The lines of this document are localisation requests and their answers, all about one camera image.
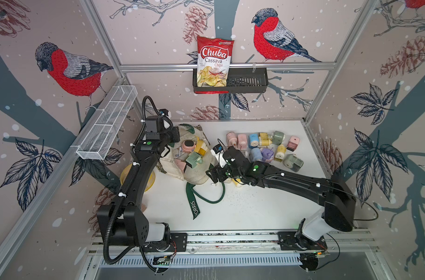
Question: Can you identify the light blue pencil sharpener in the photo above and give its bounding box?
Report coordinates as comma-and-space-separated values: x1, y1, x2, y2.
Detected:
251, 147, 263, 162

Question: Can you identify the cream green-handled tote bag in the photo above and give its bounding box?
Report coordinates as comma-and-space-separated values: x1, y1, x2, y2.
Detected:
157, 124, 225, 219

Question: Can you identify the pink boxy pencil sharpener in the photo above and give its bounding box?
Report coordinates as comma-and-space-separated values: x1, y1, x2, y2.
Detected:
174, 159, 187, 174

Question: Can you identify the pink square pencil sharpener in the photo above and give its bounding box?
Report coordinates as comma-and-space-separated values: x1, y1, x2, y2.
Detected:
286, 136, 300, 152

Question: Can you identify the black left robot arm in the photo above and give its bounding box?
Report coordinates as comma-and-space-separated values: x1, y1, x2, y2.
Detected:
97, 109, 180, 265

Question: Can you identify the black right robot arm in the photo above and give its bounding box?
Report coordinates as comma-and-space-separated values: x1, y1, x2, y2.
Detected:
206, 147, 356, 250

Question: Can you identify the yellow bowl with buns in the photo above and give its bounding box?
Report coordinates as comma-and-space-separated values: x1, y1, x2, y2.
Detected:
120, 163, 156, 192

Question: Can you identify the red Chuba cassava chips bag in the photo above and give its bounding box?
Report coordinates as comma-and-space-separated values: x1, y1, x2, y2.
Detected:
195, 36, 234, 94

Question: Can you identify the white wire mesh shelf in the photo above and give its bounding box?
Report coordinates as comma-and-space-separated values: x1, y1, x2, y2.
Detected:
76, 85, 137, 161

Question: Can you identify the black wire wall basket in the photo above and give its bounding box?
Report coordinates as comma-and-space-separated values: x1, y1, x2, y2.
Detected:
192, 68, 268, 94

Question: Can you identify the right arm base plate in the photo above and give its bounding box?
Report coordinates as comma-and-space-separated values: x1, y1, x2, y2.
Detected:
277, 231, 327, 252

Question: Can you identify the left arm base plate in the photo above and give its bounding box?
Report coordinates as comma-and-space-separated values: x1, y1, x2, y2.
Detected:
143, 232, 188, 253

